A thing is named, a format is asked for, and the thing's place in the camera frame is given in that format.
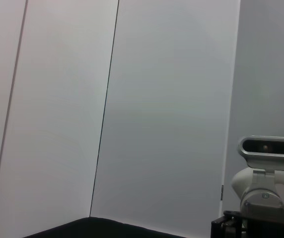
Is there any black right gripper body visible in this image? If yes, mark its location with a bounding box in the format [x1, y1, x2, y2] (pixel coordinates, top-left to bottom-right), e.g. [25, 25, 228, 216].
[211, 210, 284, 238]

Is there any black tablecloth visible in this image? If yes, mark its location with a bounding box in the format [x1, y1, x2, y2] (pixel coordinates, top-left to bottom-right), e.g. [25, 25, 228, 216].
[22, 217, 190, 238]

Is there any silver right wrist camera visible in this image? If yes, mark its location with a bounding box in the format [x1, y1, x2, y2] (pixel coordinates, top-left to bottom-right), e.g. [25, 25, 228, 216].
[236, 135, 284, 172]

